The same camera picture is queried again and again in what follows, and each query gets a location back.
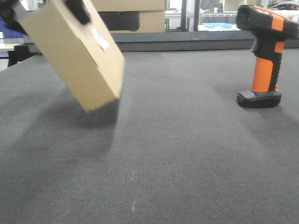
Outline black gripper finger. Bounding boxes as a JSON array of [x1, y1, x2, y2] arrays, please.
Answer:
[[65, 0, 91, 25]]

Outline small brown cardboard package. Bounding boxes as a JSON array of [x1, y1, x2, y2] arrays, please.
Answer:
[[14, 0, 125, 112]]

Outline orange black barcode scanner gun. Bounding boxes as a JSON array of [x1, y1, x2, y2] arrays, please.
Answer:
[[235, 4, 299, 108]]

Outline large brown Ecoflow carton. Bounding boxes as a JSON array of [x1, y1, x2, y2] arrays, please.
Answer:
[[92, 0, 165, 33]]

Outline blue tray background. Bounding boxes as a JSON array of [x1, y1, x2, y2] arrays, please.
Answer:
[[203, 22, 233, 29]]

